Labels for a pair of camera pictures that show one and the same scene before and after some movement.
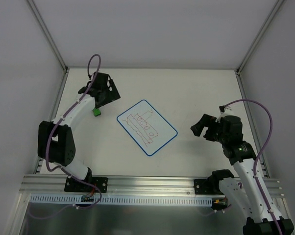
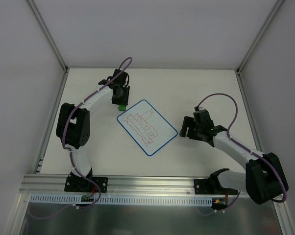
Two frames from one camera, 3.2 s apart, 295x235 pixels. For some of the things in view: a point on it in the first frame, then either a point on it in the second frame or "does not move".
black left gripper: x=108 y=97 to x=120 y=99
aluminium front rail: x=33 y=184 does not move
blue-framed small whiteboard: x=149 y=129 does not move
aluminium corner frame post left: x=49 y=34 does not move
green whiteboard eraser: x=97 y=111 to x=122 y=107
